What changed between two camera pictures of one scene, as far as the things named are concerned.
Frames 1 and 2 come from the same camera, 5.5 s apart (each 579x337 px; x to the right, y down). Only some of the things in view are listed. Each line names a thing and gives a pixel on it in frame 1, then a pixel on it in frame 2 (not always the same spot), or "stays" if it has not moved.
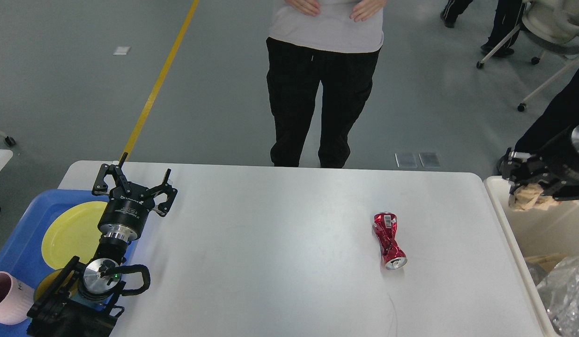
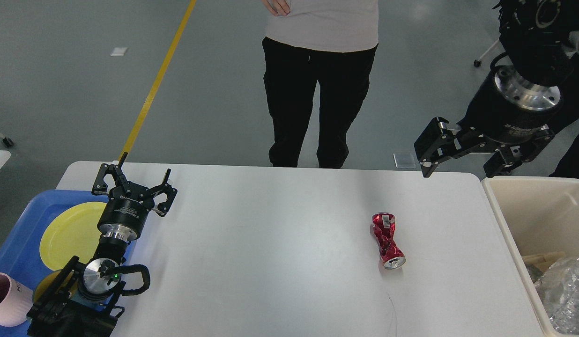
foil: (564, 292) stays
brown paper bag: (546, 262) stays
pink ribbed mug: (10, 299) stays
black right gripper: (560, 156) to (509, 116)
